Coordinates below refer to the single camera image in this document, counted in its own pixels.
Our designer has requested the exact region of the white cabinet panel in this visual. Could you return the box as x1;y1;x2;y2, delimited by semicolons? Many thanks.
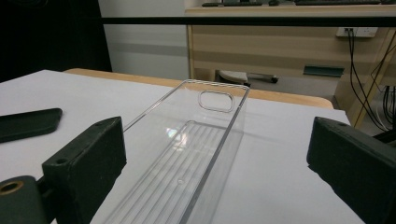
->
97;0;191;81

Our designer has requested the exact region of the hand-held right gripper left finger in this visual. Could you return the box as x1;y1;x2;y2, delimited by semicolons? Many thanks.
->
41;116;127;224

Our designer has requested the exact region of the office chair base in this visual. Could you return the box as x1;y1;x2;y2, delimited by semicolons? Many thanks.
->
214;69;279;88

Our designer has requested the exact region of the black metal frame bar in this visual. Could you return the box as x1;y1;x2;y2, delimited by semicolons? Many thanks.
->
101;16;396;28

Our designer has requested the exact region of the clear plastic storage tray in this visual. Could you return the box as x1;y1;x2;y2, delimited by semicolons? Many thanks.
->
104;78;250;224

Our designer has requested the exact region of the black phone case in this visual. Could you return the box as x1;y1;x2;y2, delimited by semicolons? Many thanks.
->
0;107;64;144

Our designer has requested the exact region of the green label plate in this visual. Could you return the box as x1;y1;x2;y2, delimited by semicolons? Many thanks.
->
303;64;346;78

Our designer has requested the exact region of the black curtain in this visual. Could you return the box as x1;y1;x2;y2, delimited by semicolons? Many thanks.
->
0;0;113;83

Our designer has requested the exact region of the black cable bundle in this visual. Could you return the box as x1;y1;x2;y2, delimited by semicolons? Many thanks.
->
370;38;396;126

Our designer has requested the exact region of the white power outlet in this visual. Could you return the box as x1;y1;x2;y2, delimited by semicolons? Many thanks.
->
335;26;379;38

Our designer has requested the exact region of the black cable at outlet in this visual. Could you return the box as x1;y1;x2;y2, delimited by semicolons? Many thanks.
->
346;27;388;133

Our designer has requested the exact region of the black keyboard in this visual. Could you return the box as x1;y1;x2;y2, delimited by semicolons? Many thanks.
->
293;0;383;6
201;1;264;8

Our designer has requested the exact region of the light wooden desk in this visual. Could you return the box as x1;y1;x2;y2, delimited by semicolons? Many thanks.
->
184;3;396;129

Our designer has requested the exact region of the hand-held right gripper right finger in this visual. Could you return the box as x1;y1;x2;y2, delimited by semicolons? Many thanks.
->
306;116;396;224

